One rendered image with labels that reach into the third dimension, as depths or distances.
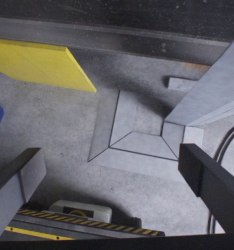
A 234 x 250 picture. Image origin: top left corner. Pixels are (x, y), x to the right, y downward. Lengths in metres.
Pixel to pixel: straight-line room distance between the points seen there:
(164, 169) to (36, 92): 0.78
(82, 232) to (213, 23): 0.68
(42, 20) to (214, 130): 0.83
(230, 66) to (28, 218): 0.68
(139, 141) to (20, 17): 0.66
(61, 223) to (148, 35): 0.62
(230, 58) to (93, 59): 0.80
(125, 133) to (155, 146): 0.16
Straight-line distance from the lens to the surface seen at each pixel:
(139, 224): 0.82
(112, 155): 0.88
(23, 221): 0.72
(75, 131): 0.95
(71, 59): 0.65
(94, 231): 0.63
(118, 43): 0.56
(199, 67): 1.03
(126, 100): 0.91
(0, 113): 1.15
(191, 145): 0.17
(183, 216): 0.96
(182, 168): 0.17
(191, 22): 0.53
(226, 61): 0.35
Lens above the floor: 0.89
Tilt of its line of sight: 80 degrees down
